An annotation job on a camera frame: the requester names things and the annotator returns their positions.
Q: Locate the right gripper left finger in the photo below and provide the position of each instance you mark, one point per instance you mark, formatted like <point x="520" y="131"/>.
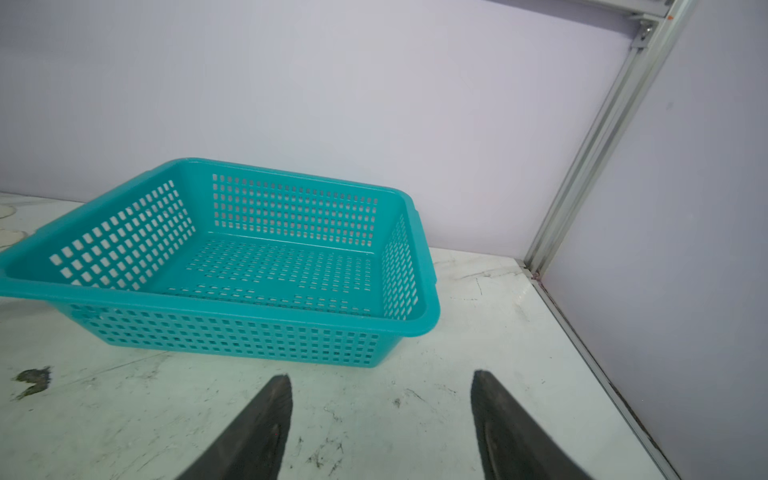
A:
<point x="253" y="444"/>

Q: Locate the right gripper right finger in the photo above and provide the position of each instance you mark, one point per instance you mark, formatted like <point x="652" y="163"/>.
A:
<point x="512" y="445"/>

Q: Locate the teal plastic basket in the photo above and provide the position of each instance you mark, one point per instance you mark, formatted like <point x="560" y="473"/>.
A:
<point x="209" y="257"/>

